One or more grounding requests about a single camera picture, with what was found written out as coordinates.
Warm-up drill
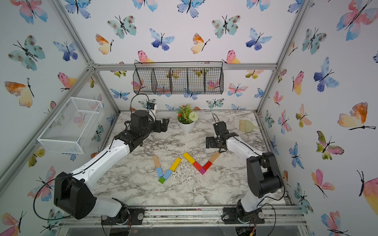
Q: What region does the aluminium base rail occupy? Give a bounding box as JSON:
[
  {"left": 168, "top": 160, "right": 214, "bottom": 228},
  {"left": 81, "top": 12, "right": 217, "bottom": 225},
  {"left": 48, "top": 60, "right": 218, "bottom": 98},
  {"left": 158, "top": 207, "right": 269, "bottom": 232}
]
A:
[{"left": 58, "top": 205, "right": 308, "bottom": 228}]

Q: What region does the natural wood block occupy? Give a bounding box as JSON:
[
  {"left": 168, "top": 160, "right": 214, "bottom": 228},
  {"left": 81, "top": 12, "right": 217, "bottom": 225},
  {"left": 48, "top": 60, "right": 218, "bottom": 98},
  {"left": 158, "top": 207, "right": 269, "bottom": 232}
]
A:
[
  {"left": 153, "top": 155, "right": 161, "bottom": 168},
  {"left": 209, "top": 151, "right": 220, "bottom": 163}
]

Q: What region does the white mesh wall basket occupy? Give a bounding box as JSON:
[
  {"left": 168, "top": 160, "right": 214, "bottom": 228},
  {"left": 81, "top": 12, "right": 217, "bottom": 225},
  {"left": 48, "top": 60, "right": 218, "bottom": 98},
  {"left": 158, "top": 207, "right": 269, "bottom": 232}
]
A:
[{"left": 37, "top": 97, "right": 104, "bottom": 154}]

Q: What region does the light blue block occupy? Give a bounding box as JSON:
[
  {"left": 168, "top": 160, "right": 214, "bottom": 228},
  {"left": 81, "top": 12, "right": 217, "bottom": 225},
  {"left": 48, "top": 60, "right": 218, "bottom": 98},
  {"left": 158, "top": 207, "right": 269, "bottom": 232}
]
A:
[
  {"left": 163, "top": 169, "right": 173, "bottom": 180},
  {"left": 156, "top": 167, "right": 163, "bottom": 178}
]

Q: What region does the black wire wall basket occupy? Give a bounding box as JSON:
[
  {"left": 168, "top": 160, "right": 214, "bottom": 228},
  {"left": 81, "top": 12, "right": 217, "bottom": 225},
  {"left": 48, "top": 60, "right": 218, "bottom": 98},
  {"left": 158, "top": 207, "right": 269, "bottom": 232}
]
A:
[{"left": 132, "top": 61, "right": 224, "bottom": 95}]

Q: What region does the flowering potted plant white pot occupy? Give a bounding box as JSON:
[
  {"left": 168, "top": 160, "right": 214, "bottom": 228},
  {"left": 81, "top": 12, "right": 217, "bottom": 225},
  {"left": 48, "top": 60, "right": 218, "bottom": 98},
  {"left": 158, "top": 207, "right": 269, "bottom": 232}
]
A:
[{"left": 177, "top": 104, "right": 199, "bottom": 133}]

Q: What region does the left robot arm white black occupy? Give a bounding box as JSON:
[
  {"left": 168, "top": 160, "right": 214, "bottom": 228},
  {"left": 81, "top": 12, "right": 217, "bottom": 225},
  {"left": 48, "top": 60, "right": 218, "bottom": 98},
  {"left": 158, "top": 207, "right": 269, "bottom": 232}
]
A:
[{"left": 54, "top": 110, "right": 169, "bottom": 225}]

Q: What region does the red block long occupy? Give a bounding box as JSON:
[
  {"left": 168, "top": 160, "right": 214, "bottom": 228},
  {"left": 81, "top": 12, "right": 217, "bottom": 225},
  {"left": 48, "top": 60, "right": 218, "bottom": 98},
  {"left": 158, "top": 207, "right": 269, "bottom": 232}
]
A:
[{"left": 192, "top": 161, "right": 203, "bottom": 171}]

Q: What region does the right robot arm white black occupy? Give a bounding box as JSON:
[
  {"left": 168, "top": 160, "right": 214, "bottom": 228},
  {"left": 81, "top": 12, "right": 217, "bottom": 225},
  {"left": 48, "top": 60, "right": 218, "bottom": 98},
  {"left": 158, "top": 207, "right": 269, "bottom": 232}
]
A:
[{"left": 206, "top": 122, "right": 284, "bottom": 224}]

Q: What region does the magenta cube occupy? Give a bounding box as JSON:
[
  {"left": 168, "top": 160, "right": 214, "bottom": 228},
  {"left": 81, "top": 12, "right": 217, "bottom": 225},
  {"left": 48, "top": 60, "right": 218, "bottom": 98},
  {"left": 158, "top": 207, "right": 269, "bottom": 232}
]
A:
[{"left": 199, "top": 168, "right": 206, "bottom": 175}]

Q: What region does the green cube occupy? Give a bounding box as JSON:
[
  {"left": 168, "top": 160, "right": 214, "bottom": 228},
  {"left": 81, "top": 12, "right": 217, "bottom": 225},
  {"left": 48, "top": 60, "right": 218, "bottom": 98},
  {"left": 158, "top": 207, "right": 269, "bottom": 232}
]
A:
[{"left": 158, "top": 177, "right": 166, "bottom": 184}]

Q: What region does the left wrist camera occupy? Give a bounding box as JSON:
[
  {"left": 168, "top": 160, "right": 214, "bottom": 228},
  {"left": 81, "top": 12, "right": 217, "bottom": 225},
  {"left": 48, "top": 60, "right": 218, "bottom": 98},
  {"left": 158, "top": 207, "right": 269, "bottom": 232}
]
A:
[{"left": 146, "top": 102, "right": 156, "bottom": 110}]

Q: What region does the yellow block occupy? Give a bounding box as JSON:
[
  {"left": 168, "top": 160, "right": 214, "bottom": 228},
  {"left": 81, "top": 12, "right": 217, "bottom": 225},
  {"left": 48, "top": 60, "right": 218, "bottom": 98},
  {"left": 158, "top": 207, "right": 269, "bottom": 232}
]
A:
[
  {"left": 183, "top": 152, "right": 195, "bottom": 165},
  {"left": 169, "top": 157, "right": 182, "bottom": 172}
]

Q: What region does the red block short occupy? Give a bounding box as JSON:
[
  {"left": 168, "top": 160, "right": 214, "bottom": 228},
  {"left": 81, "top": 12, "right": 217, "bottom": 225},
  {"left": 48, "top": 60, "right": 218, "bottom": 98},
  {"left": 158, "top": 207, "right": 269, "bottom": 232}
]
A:
[{"left": 203, "top": 161, "right": 213, "bottom": 171}]

